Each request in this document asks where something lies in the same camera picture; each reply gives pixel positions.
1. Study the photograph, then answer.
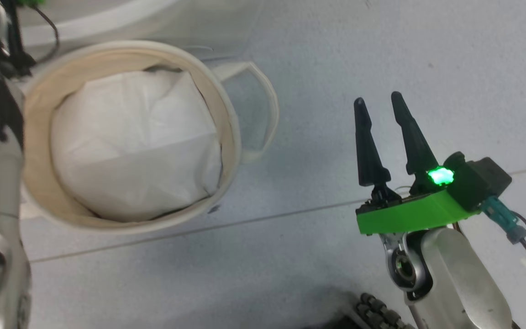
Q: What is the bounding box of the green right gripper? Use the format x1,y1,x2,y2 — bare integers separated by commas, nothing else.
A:
353,91,479,235

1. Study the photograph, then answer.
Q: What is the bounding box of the white front-load washing machine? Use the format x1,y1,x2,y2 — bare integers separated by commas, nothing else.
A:
0,0,266,64

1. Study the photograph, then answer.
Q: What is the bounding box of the cream canvas laundry basket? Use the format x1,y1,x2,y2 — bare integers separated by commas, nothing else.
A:
19,40,279,234

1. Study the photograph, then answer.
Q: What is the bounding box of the white liner sheet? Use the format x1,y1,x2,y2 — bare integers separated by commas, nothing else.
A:
49,69,223,223

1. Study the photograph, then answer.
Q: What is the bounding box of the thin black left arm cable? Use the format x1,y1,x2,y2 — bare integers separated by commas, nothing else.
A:
0,0,60,142

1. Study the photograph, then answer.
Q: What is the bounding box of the teal right cable connector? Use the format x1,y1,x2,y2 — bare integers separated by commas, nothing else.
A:
481,196,526,245

